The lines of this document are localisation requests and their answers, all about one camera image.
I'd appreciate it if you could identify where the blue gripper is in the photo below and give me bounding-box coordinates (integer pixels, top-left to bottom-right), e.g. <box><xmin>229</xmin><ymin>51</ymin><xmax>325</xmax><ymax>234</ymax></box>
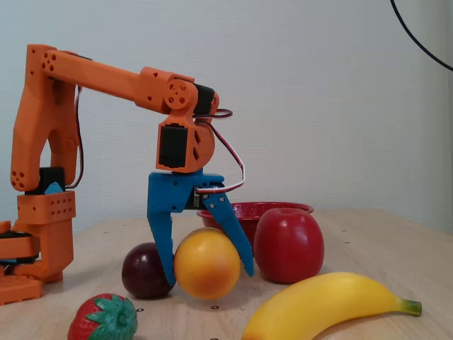
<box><xmin>147</xmin><ymin>169</ymin><xmax>256</xmax><ymax>287</ymax></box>

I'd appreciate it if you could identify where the yellow orange toy peach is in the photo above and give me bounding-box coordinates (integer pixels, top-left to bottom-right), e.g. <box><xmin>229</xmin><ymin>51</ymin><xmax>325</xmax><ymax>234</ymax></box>
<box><xmin>173</xmin><ymin>227</ymin><xmax>242</xmax><ymax>300</ymax></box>

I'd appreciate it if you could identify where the red speckled bowl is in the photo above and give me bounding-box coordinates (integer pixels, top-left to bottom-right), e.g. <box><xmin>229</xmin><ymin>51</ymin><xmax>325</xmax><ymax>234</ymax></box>
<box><xmin>196</xmin><ymin>202</ymin><xmax>315</xmax><ymax>249</ymax></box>

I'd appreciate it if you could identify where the dark purple toy plum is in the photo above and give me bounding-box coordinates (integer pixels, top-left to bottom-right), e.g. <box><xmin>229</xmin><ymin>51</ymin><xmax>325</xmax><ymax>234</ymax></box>
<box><xmin>121</xmin><ymin>242</ymin><xmax>175</xmax><ymax>299</ymax></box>

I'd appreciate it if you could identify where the red toy apple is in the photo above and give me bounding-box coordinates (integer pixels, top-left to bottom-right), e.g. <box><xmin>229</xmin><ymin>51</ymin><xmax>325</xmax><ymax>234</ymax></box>
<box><xmin>253</xmin><ymin>208</ymin><xmax>325</xmax><ymax>284</ymax></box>

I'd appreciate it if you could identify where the red toy strawberry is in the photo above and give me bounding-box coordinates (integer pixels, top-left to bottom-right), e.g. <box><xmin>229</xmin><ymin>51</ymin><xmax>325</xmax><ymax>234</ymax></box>
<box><xmin>67</xmin><ymin>293</ymin><xmax>139</xmax><ymax>340</ymax></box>

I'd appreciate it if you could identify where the yellow toy banana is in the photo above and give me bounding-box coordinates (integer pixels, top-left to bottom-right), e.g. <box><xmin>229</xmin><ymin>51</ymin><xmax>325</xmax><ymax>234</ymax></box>
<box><xmin>241</xmin><ymin>271</ymin><xmax>423</xmax><ymax>340</ymax></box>

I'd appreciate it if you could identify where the white red black gripper cable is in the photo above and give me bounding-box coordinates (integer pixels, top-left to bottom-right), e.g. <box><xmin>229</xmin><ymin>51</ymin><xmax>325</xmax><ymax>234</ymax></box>
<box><xmin>193</xmin><ymin>108</ymin><xmax>246</xmax><ymax>195</ymax></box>

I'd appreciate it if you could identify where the red black arm cable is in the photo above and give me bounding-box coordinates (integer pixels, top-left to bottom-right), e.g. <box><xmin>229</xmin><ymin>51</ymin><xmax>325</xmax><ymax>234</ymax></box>
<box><xmin>65</xmin><ymin>86</ymin><xmax>85</xmax><ymax>189</ymax></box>

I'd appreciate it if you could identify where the black hanging cable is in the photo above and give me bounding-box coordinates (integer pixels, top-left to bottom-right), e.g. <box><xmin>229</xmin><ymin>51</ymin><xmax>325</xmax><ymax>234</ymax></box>
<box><xmin>390</xmin><ymin>0</ymin><xmax>453</xmax><ymax>72</ymax></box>

